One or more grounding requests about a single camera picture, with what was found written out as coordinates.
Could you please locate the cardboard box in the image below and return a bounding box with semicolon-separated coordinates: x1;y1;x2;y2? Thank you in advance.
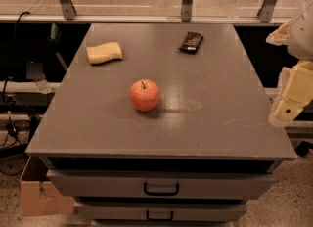
19;156;76;218

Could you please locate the grey drawer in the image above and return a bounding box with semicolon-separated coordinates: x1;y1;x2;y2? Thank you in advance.
47;170;274;200
75;202;246;222

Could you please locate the grey drawer cabinet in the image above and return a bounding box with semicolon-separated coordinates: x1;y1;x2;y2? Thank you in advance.
27;23;296;227

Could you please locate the metal rail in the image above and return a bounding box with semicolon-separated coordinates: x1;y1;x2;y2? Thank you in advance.
0;14;291;27

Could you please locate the lower grey drawer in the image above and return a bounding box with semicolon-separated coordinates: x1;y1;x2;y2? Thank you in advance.
75;202;246;222

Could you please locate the yellow sponge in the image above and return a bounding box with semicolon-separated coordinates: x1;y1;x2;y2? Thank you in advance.
86;42;122;65

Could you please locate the right metal bracket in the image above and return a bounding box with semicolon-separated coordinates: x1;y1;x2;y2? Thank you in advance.
257;0;278;23

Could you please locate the red apple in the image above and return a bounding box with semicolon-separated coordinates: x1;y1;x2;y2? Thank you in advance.
129;79;160;113

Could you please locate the upper grey drawer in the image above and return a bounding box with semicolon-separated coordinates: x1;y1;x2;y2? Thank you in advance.
47;170;274;200

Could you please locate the black cable left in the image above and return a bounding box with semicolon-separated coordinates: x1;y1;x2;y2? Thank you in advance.
0;11;32;141

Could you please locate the black snack bar wrapper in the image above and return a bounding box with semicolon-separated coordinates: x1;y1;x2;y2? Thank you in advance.
179;31;203;54

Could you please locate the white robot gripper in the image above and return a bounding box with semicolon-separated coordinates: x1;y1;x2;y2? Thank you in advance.
266;0;313;127

